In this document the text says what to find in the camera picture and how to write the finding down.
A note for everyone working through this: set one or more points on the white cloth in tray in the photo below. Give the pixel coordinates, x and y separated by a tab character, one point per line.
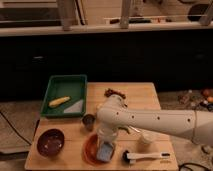
75	108

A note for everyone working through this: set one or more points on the dark purple bowl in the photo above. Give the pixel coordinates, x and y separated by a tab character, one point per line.
50	143

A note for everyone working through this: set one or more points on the small metal cup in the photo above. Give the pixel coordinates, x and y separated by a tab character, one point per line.
88	121

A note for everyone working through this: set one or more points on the green plastic tray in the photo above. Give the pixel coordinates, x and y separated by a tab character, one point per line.
74	86

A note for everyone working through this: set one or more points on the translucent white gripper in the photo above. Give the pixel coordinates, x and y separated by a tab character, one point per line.
107	133

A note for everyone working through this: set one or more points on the yellow corn cob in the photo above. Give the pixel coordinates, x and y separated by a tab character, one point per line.
56	102

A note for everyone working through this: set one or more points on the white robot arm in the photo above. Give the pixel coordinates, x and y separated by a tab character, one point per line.
193	125

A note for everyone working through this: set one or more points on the blue sponge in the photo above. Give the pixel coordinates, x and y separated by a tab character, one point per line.
105	152

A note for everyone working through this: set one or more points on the white plastic cup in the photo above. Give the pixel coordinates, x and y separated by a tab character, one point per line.
146	139

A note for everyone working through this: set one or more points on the bunch of dark red grapes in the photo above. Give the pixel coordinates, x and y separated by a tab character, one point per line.
110	92

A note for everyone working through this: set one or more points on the orange-red bowl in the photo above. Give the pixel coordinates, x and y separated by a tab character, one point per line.
89	150

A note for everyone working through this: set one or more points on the white dish brush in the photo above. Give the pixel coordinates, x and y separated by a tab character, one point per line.
131	158

